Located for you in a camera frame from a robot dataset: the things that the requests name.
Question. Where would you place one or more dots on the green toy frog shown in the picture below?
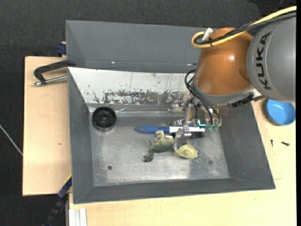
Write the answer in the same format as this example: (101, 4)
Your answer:
(162, 146)

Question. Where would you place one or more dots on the pale grey metal gripper finger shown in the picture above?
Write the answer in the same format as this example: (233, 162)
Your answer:
(181, 139)
(176, 122)

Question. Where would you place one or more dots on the blue marker pen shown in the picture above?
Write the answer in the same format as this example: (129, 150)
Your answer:
(150, 129)

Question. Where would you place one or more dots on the grey metal bin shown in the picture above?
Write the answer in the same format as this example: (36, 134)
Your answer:
(141, 173)

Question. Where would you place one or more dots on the blue bowl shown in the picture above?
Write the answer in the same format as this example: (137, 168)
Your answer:
(281, 113)

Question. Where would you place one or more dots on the small black screw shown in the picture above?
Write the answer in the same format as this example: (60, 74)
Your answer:
(285, 143)

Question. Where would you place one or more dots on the yellow-green crumpled cloth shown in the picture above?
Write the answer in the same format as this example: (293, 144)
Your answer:
(188, 152)

